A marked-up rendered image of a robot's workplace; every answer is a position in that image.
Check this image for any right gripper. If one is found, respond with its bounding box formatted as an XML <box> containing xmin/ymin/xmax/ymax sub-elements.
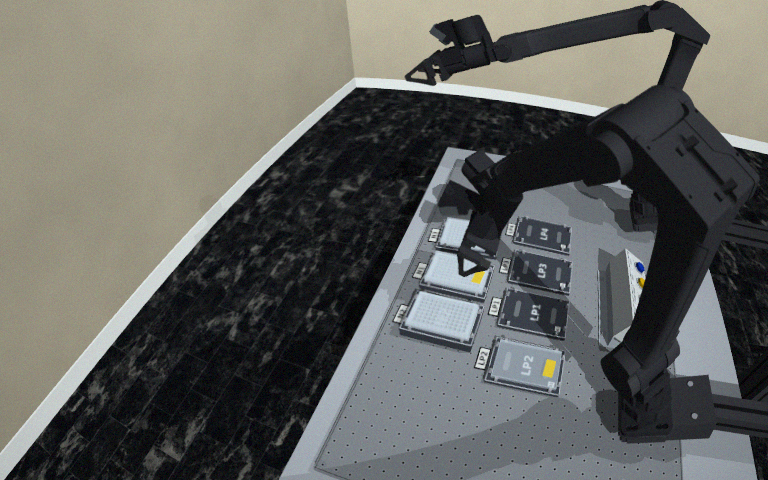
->
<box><xmin>405</xmin><ymin>50</ymin><xmax>470</xmax><ymax>86</ymax></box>

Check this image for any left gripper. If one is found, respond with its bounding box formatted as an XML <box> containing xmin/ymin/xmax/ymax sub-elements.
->
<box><xmin>457</xmin><ymin>203</ymin><xmax>510</xmax><ymax>277</ymax></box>

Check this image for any grey operator panel with colored buttons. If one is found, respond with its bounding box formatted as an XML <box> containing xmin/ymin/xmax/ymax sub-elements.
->
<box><xmin>598</xmin><ymin>248</ymin><xmax>646</xmax><ymax>348</ymax></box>

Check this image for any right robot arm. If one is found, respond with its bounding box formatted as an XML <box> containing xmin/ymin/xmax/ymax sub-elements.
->
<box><xmin>429</xmin><ymin>0</ymin><xmax>710</xmax><ymax>225</ymax></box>

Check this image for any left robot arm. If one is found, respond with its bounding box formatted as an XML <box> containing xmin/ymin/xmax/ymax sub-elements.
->
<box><xmin>438</xmin><ymin>85</ymin><xmax>760</xmax><ymax>437</ymax></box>

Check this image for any grey perforated work table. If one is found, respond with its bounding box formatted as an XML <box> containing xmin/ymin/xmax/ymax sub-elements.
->
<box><xmin>313</xmin><ymin>181</ymin><xmax>683</xmax><ymax>480</ymax></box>

